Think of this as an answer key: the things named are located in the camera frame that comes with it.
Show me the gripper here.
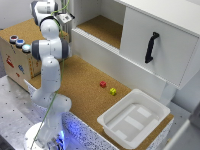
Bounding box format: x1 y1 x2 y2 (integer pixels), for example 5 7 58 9
54 12 76 25

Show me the pink block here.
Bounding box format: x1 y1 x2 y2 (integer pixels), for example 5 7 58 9
99 80 108 89

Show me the yellow block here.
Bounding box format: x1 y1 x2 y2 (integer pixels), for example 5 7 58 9
109 87 118 97

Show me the green button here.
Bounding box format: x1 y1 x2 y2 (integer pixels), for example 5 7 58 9
21 43 32 54

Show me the white cabinet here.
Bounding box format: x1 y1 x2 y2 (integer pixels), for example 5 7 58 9
68 0 200 108

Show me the blue button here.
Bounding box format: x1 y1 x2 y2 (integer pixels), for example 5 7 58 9
15 38 26 48

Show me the red button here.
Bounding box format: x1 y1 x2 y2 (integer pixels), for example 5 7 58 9
9 35 19 44

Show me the white sliding door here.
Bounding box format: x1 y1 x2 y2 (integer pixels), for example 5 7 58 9
119 6 200 90

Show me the white plastic box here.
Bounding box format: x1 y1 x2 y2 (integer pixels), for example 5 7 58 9
96 88 172 150

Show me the green cable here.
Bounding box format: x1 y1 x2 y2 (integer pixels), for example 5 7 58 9
30 0 72 150

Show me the black door handle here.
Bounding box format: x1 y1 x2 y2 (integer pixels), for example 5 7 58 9
144 31 161 64

